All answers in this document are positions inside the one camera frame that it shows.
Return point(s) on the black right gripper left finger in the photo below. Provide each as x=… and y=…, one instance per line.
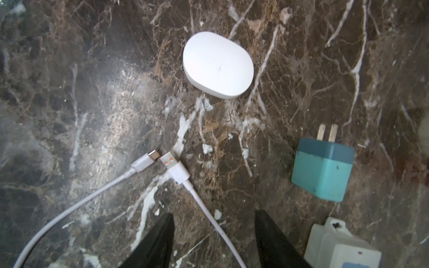
x=155, y=250

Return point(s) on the white earbud charging case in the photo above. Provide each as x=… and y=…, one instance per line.
x=217, y=65

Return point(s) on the teal USB wall charger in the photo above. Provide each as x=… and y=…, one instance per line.
x=321, y=167

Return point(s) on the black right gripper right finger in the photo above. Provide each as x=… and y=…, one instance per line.
x=274, y=249

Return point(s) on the white power strip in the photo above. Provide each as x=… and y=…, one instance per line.
x=332, y=246

